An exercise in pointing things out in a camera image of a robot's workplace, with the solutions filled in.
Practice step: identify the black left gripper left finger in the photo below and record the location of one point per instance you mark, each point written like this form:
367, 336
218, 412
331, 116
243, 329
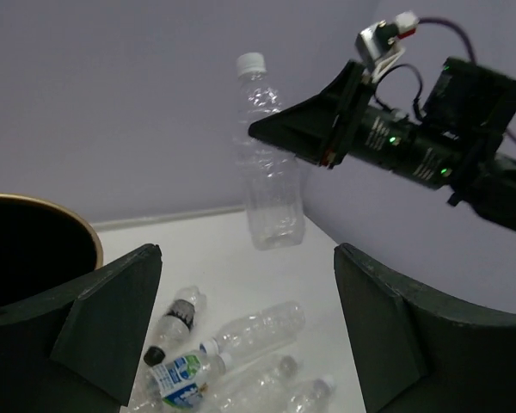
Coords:
72, 344

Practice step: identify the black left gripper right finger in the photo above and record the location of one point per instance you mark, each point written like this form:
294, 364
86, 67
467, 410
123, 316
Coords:
417, 349

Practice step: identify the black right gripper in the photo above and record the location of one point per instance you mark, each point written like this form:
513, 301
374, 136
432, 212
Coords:
454, 144

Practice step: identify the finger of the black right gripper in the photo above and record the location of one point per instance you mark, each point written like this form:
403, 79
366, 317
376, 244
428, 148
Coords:
320, 130

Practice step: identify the tall clear plastic bottle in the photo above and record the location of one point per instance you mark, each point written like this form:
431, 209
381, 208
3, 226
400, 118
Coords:
270, 177

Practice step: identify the black-label black-cap bottle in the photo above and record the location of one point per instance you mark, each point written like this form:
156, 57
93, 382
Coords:
176, 325

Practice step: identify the clear bottle white cap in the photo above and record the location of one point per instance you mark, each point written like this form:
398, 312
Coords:
250, 337

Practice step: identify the clear crushed bottle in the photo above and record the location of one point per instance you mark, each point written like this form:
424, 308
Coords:
261, 387

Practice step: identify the orange cylindrical bin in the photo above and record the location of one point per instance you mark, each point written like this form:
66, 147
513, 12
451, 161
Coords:
42, 246

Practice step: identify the blue-green label bottle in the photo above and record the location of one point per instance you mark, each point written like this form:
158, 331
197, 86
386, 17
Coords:
183, 382

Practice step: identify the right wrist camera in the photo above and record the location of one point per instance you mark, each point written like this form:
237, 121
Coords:
379, 45

